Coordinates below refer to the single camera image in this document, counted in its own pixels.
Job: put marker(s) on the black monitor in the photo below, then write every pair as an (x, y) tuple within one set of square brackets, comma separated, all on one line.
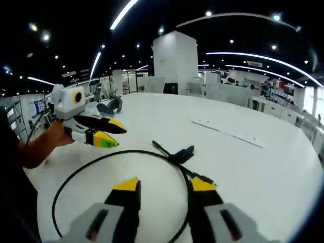
[(170, 88)]

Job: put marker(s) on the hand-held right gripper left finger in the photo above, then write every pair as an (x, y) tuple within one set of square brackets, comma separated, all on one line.
[(121, 215)]

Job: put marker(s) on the curved ceiling light strip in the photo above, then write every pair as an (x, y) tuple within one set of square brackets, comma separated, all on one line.
[(263, 59)]

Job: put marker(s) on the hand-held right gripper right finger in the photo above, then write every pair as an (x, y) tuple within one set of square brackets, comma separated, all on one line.
[(205, 200)]

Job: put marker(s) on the short ceiling light strip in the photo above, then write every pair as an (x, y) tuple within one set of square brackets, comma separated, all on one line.
[(95, 65)]

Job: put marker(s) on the white desk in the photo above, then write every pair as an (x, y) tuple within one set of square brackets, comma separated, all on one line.
[(240, 177)]

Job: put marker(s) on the grey headset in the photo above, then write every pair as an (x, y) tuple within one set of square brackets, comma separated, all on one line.
[(111, 106)]

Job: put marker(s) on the white square pillar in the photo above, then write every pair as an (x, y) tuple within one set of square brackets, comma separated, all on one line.
[(174, 58)]

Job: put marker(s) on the white partition panel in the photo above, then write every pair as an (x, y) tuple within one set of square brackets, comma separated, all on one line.
[(227, 93)]

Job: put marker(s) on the person's left hand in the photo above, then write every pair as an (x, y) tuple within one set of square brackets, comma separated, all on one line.
[(58, 134)]

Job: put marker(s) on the straight ceiling light strip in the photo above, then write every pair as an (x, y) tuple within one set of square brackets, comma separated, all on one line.
[(122, 14)]

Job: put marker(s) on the white office chair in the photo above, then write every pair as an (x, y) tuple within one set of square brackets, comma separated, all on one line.
[(195, 88), (154, 86)]

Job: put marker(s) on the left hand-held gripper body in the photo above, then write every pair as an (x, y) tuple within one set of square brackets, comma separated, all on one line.
[(68, 103)]

